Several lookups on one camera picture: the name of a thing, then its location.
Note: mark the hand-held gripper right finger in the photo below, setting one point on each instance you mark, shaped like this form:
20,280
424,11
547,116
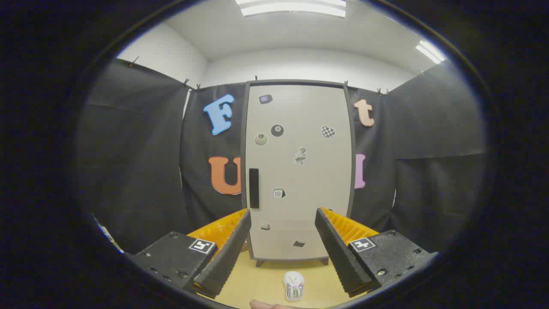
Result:
339,253

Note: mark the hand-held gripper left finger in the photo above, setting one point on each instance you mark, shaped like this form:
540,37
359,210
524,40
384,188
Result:
227,257

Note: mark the white striped shoe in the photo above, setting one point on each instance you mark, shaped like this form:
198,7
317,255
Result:
293,285

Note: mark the grey shoe cabinet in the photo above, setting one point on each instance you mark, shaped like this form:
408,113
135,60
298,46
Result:
296,82

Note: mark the cluttered white side desk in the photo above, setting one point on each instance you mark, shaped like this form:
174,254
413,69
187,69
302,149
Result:
110,237

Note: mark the black backdrop cloth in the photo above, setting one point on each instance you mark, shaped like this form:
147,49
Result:
141,150

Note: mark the small ceiling light panel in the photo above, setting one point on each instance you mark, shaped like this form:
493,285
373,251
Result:
430,51

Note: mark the long ceiling light panel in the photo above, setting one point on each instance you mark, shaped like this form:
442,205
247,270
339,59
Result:
291,8

